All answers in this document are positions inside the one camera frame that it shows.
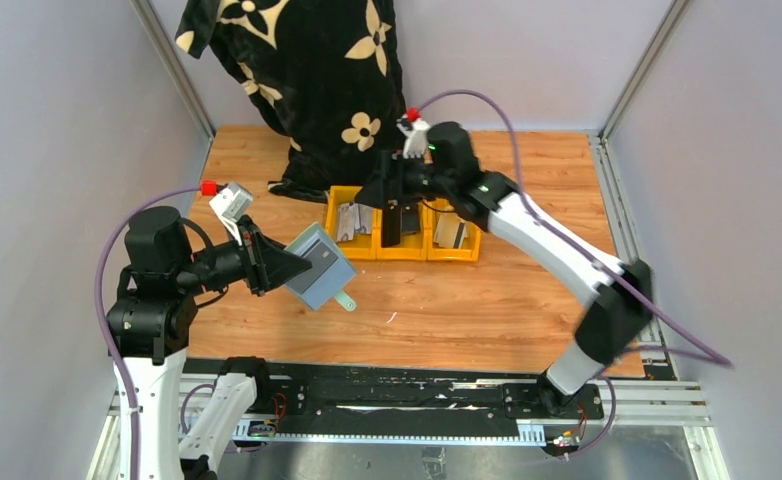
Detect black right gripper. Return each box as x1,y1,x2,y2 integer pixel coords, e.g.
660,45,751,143
355,149,456,210

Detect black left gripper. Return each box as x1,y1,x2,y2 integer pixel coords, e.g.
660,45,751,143
176,212,313,293

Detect black credit card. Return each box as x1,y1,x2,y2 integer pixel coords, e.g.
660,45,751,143
288,240,338,295

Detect green leather card holder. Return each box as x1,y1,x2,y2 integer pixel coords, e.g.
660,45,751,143
285,222,357,312

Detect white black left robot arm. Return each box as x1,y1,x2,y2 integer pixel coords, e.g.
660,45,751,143
106,206,311,479

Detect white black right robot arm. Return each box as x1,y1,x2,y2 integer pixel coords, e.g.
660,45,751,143
355,120,654,418

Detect silver grey cards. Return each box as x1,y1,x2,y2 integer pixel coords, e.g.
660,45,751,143
336,202,374,243

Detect black cards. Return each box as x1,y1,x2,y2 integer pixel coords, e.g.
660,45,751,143
381,203,421,248

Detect gold beige cards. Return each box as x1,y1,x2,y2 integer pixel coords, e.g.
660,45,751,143
433,213,469,249

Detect left yellow plastic bin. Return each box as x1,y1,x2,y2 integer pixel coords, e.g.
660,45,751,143
325,186,380,260

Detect right yellow plastic bin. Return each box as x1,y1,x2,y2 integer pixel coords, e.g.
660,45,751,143
424,199,482,263

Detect black floral blanket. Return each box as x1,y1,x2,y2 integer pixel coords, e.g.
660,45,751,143
175,1,407,203

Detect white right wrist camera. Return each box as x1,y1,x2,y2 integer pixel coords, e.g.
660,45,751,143
396,107,430,159

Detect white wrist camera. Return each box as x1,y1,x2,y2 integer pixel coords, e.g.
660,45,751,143
200,180,254,245
396,107,430,159

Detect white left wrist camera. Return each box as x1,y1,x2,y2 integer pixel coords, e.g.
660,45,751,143
200,180,254,245

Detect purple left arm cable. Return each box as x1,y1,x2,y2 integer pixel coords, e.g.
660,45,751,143
94,186,220,480

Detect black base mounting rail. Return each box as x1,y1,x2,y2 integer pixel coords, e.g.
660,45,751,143
195,357,606,440

